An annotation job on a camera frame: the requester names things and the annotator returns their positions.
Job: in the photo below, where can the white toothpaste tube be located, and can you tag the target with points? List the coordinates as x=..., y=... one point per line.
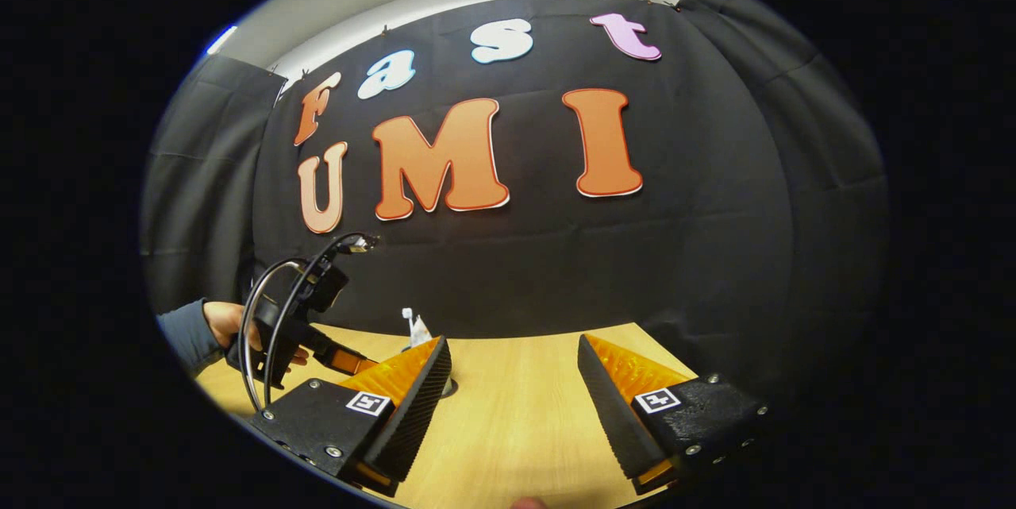
x=419, y=334

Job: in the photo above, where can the ceiling light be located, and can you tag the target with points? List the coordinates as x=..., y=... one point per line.
x=222, y=40

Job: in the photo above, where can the white toothbrush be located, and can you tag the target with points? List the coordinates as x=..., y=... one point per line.
x=406, y=314

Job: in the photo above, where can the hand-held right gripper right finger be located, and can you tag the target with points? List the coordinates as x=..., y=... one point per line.
x=607, y=414

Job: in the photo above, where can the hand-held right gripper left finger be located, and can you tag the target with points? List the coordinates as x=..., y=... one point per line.
x=417, y=414

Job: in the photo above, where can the wooden desktop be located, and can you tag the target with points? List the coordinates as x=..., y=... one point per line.
x=516, y=414

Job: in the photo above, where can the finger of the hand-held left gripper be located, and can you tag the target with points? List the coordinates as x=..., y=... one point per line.
x=345, y=358

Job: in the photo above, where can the black backdrop cloth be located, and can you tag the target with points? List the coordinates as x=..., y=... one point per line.
x=556, y=271

